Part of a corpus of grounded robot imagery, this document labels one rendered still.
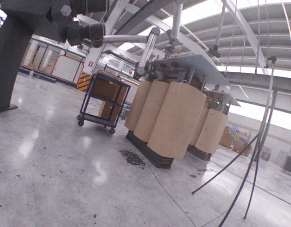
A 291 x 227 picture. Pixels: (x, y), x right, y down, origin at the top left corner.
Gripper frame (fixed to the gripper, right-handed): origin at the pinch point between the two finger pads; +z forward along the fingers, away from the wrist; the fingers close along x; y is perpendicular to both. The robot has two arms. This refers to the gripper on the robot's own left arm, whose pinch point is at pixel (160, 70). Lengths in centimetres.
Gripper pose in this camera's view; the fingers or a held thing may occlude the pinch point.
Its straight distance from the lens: 213.5
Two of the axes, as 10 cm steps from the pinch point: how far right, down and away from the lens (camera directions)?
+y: 1.6, -9.8, -0.9
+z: 9.7, 1.4, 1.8
